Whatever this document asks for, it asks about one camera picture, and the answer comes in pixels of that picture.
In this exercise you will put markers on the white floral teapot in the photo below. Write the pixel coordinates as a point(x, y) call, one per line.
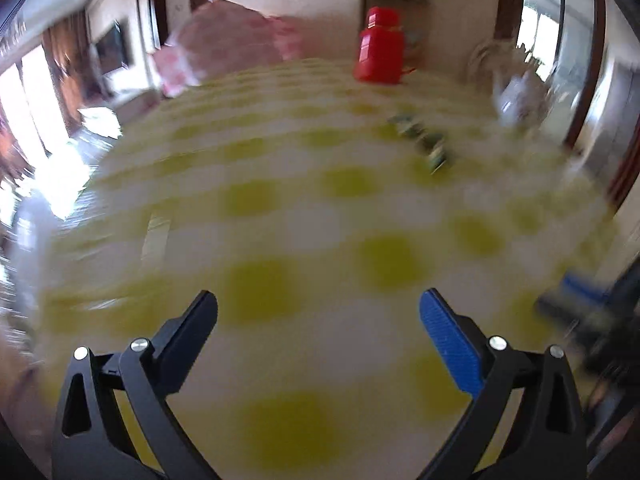
point(521, 101)

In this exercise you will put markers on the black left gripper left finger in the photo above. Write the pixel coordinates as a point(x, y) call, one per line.
point(90, 438)

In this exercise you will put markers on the yellow white checkered tablecloth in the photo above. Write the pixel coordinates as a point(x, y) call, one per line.
point(286, 193)

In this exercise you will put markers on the wall-mounted television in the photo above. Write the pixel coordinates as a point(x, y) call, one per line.
point(111, 49)

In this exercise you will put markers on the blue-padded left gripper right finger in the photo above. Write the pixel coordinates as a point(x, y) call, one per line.
point(524, 420)

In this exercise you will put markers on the dark green snack wrapper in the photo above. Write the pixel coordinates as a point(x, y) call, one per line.
point(431, 144)

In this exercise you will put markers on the pink checkered food cover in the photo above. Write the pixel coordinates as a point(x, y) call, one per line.
point(220, 38)

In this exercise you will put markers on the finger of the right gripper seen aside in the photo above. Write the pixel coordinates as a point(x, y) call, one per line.
point(592, 316)

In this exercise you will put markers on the red thermos jug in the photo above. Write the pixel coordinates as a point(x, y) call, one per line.
point(381, 58)

